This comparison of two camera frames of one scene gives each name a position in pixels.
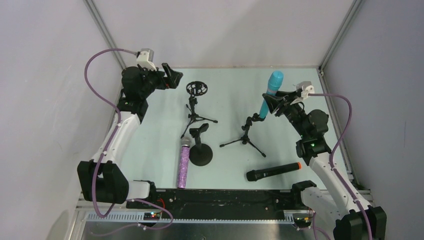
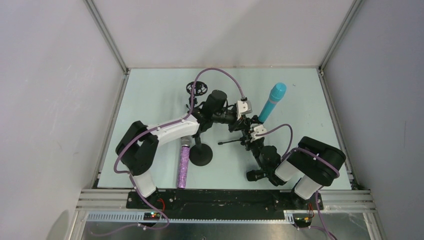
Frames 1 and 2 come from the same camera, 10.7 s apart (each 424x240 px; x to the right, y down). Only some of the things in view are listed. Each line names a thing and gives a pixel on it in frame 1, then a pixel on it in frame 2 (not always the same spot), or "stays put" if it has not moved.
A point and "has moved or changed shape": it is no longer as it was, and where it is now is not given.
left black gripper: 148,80 → 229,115
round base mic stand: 200,154 stays put
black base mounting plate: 221,201 stays put
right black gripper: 278,103 → 250,138
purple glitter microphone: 183,162 stays put
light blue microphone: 275,80 has moved or changed shape
